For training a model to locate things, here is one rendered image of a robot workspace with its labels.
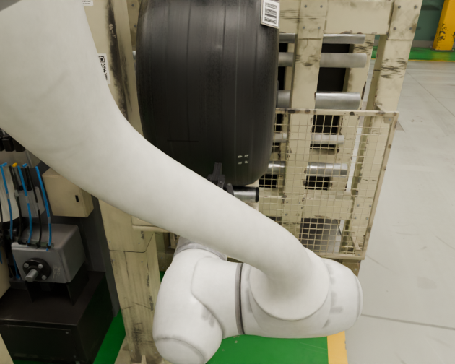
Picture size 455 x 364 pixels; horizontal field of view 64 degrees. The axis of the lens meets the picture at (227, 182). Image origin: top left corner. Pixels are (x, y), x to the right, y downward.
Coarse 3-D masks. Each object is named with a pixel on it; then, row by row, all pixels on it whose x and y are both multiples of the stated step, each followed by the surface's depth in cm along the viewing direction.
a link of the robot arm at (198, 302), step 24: (192, 264) 54; (216, 264) 53; (240, 264) 53; (168, 288) 51; (192, 288) 50; (216, 288) 50; (168, 312) 48; (192, 312) 48; (216, 312) 49; (240, 312) 49; (168, 336) 46; (192, 336) 46; (216, 336) 48; (168, 360) 48; (192, 360) 47
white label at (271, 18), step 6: (264, 0) 72; (270, 0) 72; (264, 6) 72; (270, 6) 72; (276, 6) 72; (264, 12) 71; (270, 12) 72; (276, 12) 72; (264, 18) 71; (270, 18) 71; (276, 18) 72; (264, 24) 71; (270, 24) 71; (276, 24) 72
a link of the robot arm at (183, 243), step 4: (180, 236) 63; (180, 240) 61; (184, 240) 60; (188, 240) 59; (180, 244) 60; (184, 244) 59; (188, 244) 58; (192, 244) 58; (196, 244) 58; (200, 244) 58; (176, 248) 60; (180, 248) 59; (184, 248) 58; (188, 248) 58; (204, 248) 57; (208, 248) 58; (176, 252) 59; (212, 252) 58; (216, 252) 58; (220, 256) 58; (224, 256) 59; (224, 260) 59
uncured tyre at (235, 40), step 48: (144, 0) 76; (192, 0) 72; (240, 0) 71; (144, 48) 73; (192, 48) 71; (240, 48) 70; (144, 96) 76; (192, 96) 73; (240, 96) 72; (192, 144) 79; (240, 144) 78
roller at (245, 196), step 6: (234, 186) 99; (240, 186) 99; (246, 186) 99; (252, 186) 99; (234, 192) 98; (240, 192) 98; (246, 192) 98; (252, 192) 98; (258, 192) 98; (240, 198) 98; (246, 198) 98; (252, 198) 98; (258, 198) 98
